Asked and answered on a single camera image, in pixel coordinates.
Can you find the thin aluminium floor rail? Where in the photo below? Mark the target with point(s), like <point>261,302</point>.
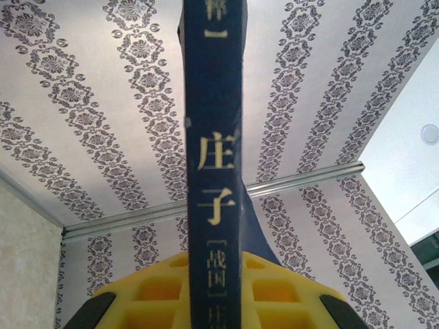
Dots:
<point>31,199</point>

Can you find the dark blue book yellow label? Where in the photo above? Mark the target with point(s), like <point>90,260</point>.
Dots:
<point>212,103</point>

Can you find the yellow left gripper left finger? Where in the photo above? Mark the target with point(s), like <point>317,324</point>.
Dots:
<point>147,301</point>

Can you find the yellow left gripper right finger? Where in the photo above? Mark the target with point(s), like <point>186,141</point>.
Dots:
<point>291,305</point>

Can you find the round ceiling light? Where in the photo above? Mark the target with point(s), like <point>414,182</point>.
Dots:
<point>431,134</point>

